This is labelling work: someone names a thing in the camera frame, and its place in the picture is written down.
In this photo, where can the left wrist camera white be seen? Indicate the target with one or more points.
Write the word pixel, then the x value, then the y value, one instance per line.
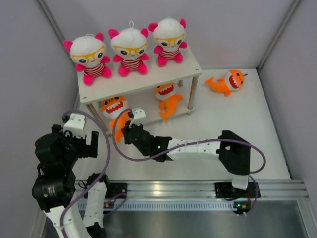
pixel 75 126

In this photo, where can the pink white plush with glasses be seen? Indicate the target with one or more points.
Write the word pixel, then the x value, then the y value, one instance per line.
pixel 169 36

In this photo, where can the slotted cable duct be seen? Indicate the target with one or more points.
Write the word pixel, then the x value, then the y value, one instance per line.
pixel 130 205

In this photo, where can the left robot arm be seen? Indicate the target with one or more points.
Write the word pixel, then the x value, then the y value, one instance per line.
pixel 54 187

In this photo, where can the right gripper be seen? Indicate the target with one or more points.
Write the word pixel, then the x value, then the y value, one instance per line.
pixel 127 129

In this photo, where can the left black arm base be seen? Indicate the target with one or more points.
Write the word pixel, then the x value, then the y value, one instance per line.
pixel 117 188

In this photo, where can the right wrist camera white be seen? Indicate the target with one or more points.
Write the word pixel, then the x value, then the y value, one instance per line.
pixel 137 116

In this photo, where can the aluminium front rail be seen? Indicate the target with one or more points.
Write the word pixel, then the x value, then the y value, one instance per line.
pixel 269 189

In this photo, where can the white two-tier shelf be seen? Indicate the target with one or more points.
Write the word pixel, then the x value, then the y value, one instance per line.
pixel 139 89

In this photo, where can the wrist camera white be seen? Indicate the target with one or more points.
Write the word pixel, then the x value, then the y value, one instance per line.
pixel 75 126
pixel 137 116

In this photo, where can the orange shark plush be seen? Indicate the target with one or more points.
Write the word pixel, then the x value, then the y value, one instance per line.
pixel 231 82
pixel 111 108
pixel 168 98

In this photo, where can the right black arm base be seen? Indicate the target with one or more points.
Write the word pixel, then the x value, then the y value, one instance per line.
pixel 226 191

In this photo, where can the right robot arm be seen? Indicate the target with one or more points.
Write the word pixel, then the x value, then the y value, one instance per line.
pixel 230 149

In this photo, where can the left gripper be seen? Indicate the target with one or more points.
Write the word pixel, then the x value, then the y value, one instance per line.
pixel 87 150

